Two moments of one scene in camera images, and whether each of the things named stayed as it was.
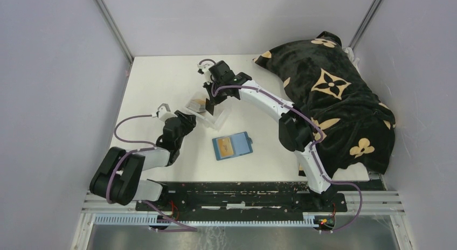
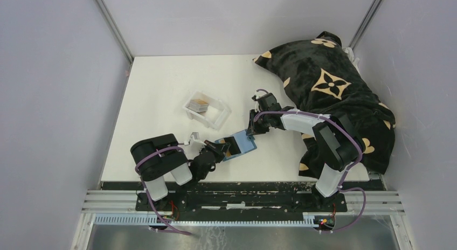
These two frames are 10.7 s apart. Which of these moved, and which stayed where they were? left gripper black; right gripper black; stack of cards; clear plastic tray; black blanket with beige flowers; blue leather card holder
Moved: left gripper black; right gripper black
Stayed: black blanket with beige flowers; clear plastic tray; stack of cards; blue leather card holder
